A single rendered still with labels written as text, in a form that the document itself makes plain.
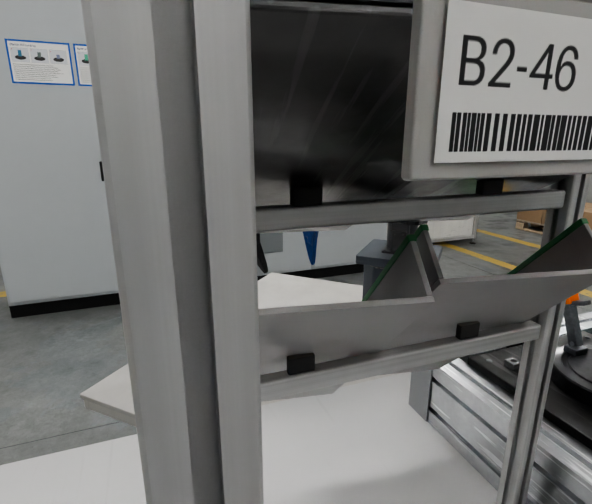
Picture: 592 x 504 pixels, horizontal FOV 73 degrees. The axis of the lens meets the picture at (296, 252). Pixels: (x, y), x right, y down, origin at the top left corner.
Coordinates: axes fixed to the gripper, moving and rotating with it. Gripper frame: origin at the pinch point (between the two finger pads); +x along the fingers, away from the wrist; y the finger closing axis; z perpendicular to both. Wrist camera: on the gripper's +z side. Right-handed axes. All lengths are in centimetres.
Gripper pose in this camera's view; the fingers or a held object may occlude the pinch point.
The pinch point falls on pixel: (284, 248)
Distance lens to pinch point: 64.7
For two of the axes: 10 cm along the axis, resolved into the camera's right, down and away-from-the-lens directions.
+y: -9.2, 1.8, 3.4
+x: 2.4, 9.6, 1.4
